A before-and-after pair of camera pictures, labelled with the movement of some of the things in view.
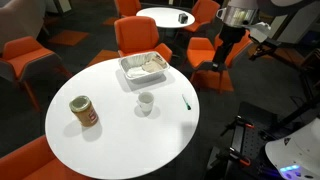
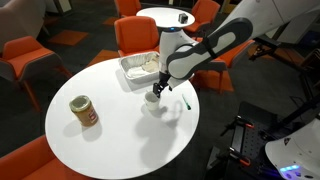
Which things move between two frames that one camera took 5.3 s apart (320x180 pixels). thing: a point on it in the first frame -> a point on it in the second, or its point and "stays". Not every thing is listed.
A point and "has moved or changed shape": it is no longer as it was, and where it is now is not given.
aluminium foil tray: (143, 67) stays
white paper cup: (145, 101) has moved or changed shape
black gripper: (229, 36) -> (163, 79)
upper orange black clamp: (239, 121) stays
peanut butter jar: (84, 111) stays
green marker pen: (187, 105) stays
